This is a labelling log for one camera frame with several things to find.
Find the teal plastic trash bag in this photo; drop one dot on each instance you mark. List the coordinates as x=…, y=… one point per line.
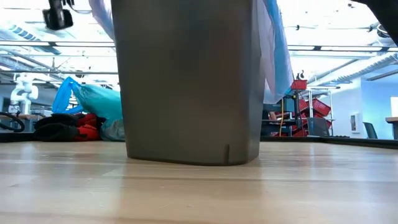
x=99, y=101

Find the grey plastic trash bin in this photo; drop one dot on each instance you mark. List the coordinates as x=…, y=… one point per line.
x=186, y=87

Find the pink plastic trash bag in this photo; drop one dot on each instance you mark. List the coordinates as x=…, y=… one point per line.
x=276, y=56

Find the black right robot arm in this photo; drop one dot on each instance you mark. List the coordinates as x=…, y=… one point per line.
x=387, y=15

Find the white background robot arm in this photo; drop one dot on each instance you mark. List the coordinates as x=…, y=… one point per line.
x=23, y=93

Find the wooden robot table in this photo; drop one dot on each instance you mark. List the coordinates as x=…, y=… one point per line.
x=29, y=117

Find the red and black cloth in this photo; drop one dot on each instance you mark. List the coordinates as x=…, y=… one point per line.
x=62, y=129

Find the black monitor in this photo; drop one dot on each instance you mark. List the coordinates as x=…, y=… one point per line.
x=278, y=108

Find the black background desk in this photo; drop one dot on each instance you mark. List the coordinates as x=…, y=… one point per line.
x=273, y=123

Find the metal shelf rack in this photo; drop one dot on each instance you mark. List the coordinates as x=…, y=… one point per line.
x=311, y=99

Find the tilted red storage bin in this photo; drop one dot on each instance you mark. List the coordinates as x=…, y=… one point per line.
x=315, y=107

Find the dark storage bin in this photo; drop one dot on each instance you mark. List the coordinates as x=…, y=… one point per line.
x=320, y=126

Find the teal chair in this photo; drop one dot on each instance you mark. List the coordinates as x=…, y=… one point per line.
x=370, y=130

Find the wooden desk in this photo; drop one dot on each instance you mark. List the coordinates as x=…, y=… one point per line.
x=392, y=121

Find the black aluminium table frame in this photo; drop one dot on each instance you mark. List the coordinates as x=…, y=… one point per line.
x=18, y=137

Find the small wall box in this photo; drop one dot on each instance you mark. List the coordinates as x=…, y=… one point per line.
x=353, y=123

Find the pale wall screen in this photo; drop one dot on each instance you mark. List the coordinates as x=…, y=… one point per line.
x=394, y=107

